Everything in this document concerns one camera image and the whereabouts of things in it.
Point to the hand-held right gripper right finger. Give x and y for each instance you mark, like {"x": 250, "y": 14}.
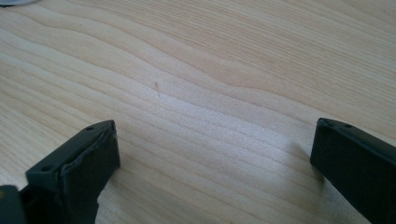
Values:
{"x": 358, "y": 168}

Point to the grey cloth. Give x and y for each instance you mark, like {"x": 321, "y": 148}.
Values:
{"x": 14, "y": 2}

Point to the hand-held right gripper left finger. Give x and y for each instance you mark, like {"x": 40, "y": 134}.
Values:
{"x": 77, "y": 168}

